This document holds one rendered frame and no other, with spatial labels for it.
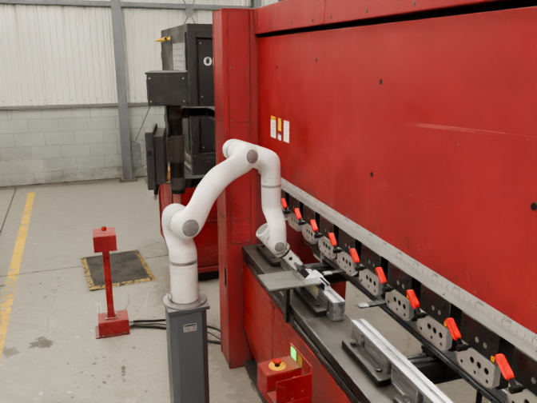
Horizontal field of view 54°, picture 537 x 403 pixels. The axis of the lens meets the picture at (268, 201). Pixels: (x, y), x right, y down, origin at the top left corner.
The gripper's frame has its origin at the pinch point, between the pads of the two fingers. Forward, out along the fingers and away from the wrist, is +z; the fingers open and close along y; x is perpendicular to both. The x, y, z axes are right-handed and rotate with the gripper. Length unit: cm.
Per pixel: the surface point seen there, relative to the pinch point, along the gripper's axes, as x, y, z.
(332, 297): -1.3, -21.0, 8.3
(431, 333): -14, -99, -12
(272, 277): 12.5, 2.6, -7.7
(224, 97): -38, 84, -70
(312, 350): 21.8, -28.5, 15.2
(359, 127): -52, -44, -55
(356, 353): 8, -57, 9
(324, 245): -14.6, -17.2, -12.2
